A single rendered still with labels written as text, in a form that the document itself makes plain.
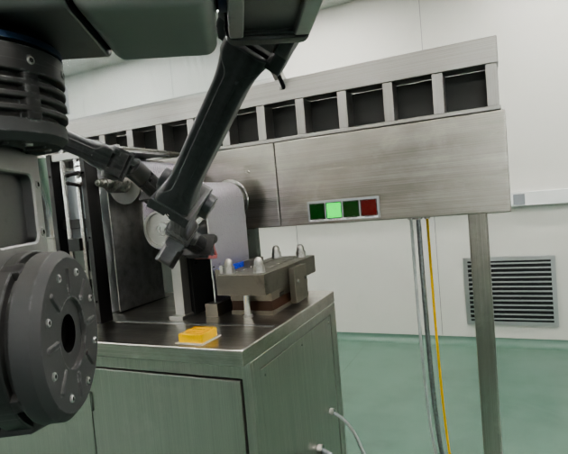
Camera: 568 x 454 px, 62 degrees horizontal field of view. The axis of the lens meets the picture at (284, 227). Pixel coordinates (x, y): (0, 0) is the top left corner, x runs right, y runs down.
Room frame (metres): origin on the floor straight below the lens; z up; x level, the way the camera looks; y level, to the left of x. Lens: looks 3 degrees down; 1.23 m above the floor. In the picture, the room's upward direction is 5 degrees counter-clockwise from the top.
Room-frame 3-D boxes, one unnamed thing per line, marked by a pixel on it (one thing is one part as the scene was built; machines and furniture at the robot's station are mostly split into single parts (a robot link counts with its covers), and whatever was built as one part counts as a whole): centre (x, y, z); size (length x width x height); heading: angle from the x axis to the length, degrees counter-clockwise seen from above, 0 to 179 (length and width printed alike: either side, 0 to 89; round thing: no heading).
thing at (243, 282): (1.53, 0.06, 1.00); 0.40 x 0.16 x 0.06; 155
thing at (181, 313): (1.43, 0.34, 1.05); 0.06 x 0.05 x 0.31; 155
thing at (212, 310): (1.54, 0.18, 0.92); 0.28 x 0.04 x 0.04; 155
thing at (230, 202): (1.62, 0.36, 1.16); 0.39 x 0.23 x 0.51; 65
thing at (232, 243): (1.54, 0.18, 1.11); 0.23 x 0.01 x 0.18; 155
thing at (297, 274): (1.50, -0.03, 0.96); 0.10 x 0.03 x 0.11; 155
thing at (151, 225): (1.62, 0.34, 1.17); 0.26 x 0.12 x 0.12; 155
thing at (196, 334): (1.18, 0.24, 0.91); 0.07 x 0.07 x 0.02; 65
